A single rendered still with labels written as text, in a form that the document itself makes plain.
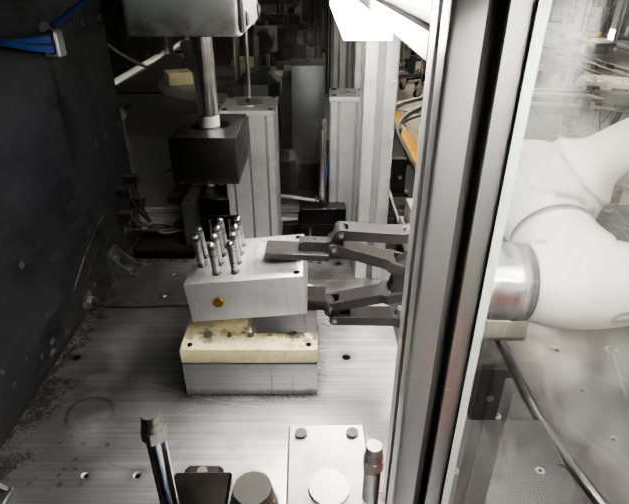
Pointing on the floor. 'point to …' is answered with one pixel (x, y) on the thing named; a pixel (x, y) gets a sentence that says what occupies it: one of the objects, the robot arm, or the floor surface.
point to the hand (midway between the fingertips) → (293, 273)
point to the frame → (258, 122)
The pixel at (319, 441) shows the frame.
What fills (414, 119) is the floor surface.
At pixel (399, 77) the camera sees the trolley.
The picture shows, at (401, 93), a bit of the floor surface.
